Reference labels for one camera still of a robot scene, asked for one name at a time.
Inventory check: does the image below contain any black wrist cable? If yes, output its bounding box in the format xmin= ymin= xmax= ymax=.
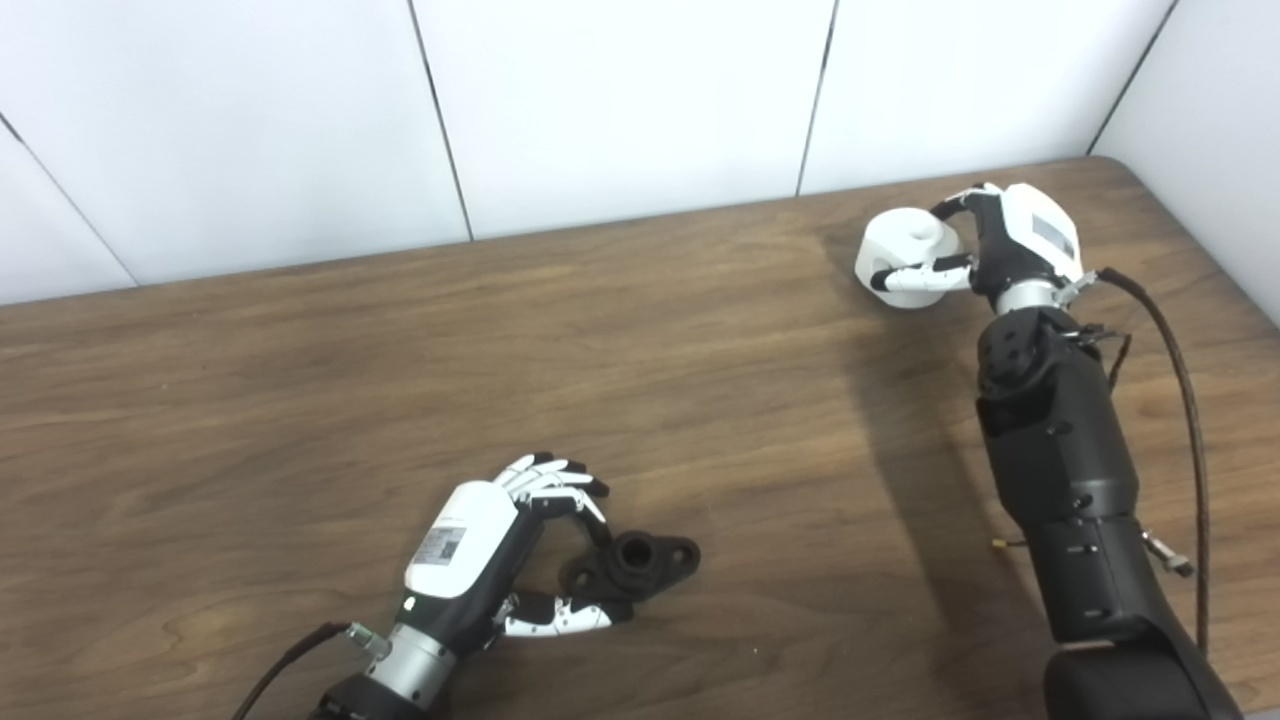
xmin=232 ymin=622 xmax=387 ymax=720
xmin=1060 ymin=267 xmax=1211 ymax=656

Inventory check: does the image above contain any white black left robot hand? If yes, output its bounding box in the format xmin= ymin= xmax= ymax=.
xmin=362 ymin=452 xmax=613 ymax=706

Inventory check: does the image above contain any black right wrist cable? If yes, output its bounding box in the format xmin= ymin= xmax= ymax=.
xmin=1060 ymin=267 xmax=1211 ymax=656

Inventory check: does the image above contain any round white plastic piece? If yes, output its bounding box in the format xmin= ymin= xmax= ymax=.
xmin=855 ymin=207 xmax=971 ymax=310

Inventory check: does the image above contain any black flanged holder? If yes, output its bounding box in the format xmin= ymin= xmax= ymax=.
xmin=560 ymin=532 xmax=701 ymax=604

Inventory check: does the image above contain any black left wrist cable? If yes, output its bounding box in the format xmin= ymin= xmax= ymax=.
xmin=232 ymin=622 xmax=387 ymax=720

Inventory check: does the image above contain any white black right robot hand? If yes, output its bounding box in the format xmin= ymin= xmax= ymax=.
xmin=870 ymin=182 xmax=1086 ymax=316

